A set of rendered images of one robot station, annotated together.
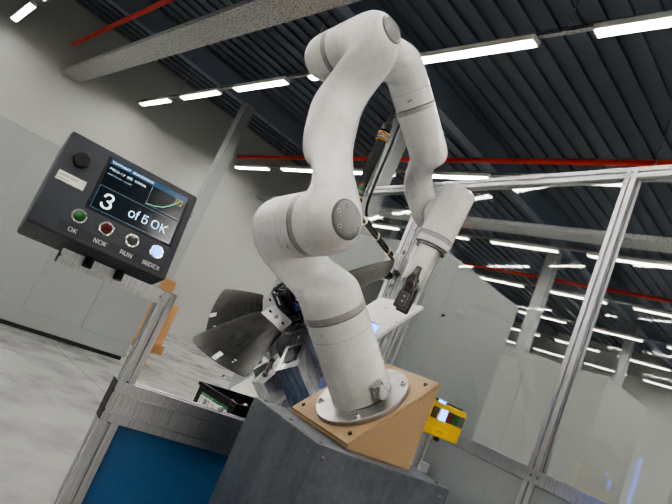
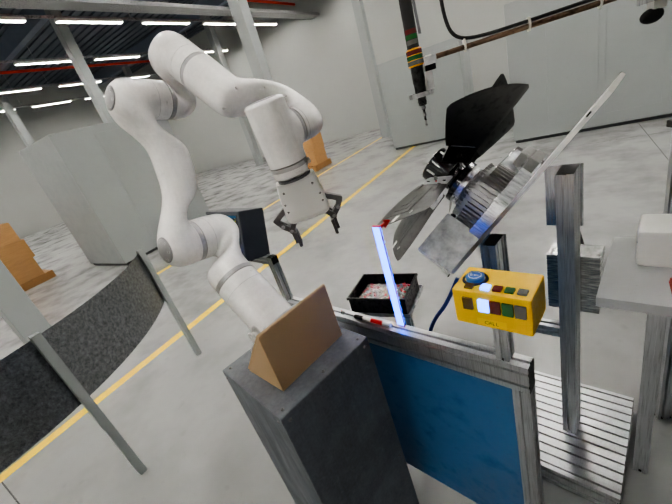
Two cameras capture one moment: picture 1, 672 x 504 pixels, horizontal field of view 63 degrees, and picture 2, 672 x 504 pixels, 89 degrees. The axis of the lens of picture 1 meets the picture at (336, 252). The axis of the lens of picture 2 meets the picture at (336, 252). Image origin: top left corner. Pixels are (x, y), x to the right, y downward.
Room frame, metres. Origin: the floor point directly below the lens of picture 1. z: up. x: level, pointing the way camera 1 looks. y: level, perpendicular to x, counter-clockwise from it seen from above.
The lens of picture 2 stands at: (1.16, -0.96, 1.51)
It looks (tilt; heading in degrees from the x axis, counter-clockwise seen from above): 23 degrees down; 78
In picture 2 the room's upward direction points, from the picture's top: 18 degrees counter-clockwise
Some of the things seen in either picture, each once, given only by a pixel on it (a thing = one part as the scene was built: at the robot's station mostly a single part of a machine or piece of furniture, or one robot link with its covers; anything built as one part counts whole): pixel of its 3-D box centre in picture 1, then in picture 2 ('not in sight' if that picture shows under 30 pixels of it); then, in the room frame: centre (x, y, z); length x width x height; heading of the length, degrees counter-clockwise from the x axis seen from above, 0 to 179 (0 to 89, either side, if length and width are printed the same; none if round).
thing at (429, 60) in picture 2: not in sight; (421, 77); (1.75, 0.00, 1.50); 0.09 x 0.07 x 0.10; 155
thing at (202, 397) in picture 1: (242, 413); (384, 293); (1.49, 0.06, 0.85); 0.22 x 0.17 x 0.07; 135
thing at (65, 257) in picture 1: (118, 279); (257, 257); (1.12, 0.37, 1.04); 0.24 x 0.03 x 0.03; 120
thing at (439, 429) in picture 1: (430, 417); (498, 301); (1.58, -0.43, 1.02); 0.16 x 0.10 x 0.11; 120
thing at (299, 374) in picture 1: (299, 373); (447, 244); (1.72, -0.04, 0.98); 0.20 x 0.16 x 0.20; 120
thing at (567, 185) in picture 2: not in sight; (570, 327); (2.03, -0.21, 0.58); 0.09 x 0.04 x 1.15; 30
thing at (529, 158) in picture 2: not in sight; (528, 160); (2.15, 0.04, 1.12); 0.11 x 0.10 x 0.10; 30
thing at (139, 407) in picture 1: (288, 452); (375, 330); (1.38, -0.09, 0.82); 0.90 x 0.04 x 0.08; 120
